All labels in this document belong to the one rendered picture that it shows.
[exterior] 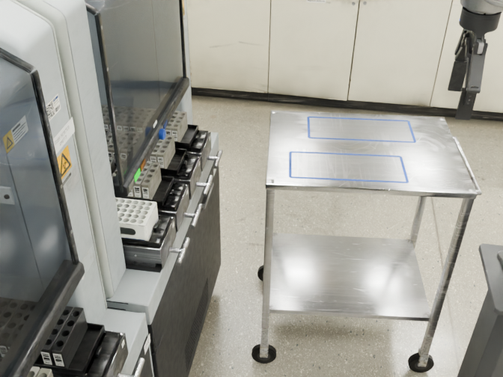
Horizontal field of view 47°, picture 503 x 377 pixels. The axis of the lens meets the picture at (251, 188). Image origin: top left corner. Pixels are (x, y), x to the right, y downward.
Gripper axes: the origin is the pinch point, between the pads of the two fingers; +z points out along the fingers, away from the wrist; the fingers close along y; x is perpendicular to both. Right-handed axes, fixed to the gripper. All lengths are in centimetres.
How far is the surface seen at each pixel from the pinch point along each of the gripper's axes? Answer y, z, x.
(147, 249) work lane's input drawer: -17, 40, 69
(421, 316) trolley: 22, 92, -10
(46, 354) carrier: -56, 33, 77
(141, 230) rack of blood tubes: -15, 35, 71
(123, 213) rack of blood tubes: -11, 34, 77
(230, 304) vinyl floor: 42, 120, 60
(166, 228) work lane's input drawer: -9, 39, 67
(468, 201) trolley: 20.0, 41.1, -14.0
